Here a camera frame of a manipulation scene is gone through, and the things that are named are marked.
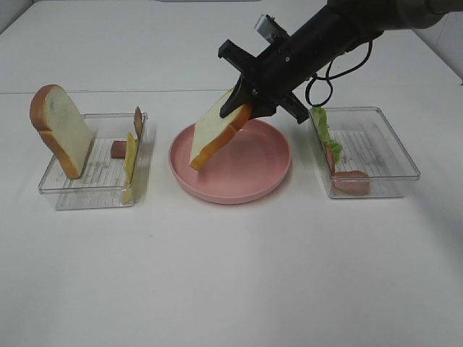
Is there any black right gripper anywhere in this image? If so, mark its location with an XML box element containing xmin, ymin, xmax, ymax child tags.
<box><xmin>218</xmin><ymin>40</ymin><xmax>309</xmax><ymax>124</ymax></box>

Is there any bread slice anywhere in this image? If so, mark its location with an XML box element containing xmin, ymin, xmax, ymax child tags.
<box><xmin>30</xmin><ymin>85</ymin><xmax>94</xmax><ymax>179</ymax></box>
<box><xmin>189</xmin><ymin>90</ymin><xmax>252</xmax><ymax>171</ymax></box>

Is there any green lettuce leaf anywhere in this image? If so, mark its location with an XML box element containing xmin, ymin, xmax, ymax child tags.
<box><xmin>311</xmin><ymin>107</ymin><xmax>343</xmax><ymax>163</ymax></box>

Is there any yellow cheese slice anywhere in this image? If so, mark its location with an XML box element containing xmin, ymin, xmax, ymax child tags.
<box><xmin>121</xmin><ymin>132</ymin><xmax>139</xmax><ymax>205</ymax></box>

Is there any bacon strip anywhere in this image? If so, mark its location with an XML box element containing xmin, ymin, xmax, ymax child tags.
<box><xmin>111</xmin><ymin>106</ymin><xmax>143</xmax><ymax>159</ymax></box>
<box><xmin>324</xmin><ymin>142</ymin><xmax>370</xmax><ymax>196</ymax></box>

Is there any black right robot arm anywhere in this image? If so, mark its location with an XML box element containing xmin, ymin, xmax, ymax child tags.
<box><xmin>218</xmin><ymin>1</ymin><xmax>462</xmax><ymax>123</ymax></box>

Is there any pink round plate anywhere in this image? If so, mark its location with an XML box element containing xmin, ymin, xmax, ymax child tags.
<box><xmin>169</xmin><ymin>120</ymin><xmax>292</xmax><ymax>205</ymax></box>

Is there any right clear plastic tray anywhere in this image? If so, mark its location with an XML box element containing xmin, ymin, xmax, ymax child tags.
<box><xmin>310</xmin><ymin>106</ymin><xmax>420</xmax><ymax>199</ymax></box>

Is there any clear plastic tray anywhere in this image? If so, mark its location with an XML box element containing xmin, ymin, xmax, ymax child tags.
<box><xmin>310</xmin><ymin>106</ymin><xmax>420</xmax><ymax>199</ymax></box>
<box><xmin>38</xmin><ymin>112</ymin><xmax>155</xmax><ymax>210</ymax></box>

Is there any left clear plastic tray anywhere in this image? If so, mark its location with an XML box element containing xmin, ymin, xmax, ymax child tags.
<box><xmin>38</xmin><ymin>112</ymin><xmax>155</xmax><ymax>210</ymax></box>

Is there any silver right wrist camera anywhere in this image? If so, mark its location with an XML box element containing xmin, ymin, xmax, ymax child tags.
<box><xmin>254</xmin><ymin>14</ymin><xmax>289</xmax><ymax>44</ymax></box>

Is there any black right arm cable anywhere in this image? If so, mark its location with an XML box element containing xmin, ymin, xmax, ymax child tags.
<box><xmin>305</xmin><ymin>39</ymin><xmax>374</xmax><ymax>108</ymax></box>

